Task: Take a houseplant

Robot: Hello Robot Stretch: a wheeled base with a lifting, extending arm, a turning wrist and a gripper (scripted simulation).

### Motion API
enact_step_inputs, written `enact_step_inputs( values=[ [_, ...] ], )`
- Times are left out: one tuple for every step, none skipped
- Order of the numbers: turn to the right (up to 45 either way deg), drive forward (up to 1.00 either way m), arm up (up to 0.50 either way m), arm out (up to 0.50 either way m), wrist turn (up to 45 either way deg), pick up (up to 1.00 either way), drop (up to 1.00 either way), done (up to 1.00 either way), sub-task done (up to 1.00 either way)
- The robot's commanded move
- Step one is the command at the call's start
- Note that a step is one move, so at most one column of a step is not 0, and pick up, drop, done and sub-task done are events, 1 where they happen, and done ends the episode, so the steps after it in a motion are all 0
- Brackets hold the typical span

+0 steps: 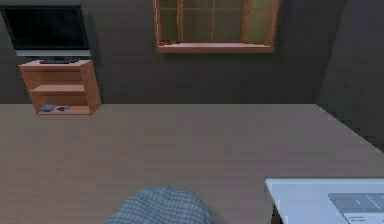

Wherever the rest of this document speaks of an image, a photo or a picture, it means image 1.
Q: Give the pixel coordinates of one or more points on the brown wooden framed window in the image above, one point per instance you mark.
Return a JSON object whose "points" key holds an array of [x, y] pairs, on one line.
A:
{"points": [[215, 25]]}

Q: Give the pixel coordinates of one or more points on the black television set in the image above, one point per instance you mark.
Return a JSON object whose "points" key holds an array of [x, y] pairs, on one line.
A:
{"points": [[46, 28]]}

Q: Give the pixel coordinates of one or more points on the blue checked cushion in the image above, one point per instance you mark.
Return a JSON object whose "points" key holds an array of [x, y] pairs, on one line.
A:
{"points": [[161, 206]]}

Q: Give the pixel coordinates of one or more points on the blue flat object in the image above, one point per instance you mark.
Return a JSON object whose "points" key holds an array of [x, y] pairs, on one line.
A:
{"points": [[47, 108]]}

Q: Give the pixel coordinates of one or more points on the small dark blue object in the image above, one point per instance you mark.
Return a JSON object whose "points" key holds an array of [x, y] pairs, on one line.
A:
{"points": [[62, 108]]}

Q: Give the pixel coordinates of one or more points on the brown wooden shelf unit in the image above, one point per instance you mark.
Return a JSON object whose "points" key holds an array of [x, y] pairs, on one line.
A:
{"points": [[60, 88]]}

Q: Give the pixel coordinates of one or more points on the white table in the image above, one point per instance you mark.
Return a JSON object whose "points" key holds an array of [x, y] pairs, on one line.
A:
{"points": [[300, 203]]}

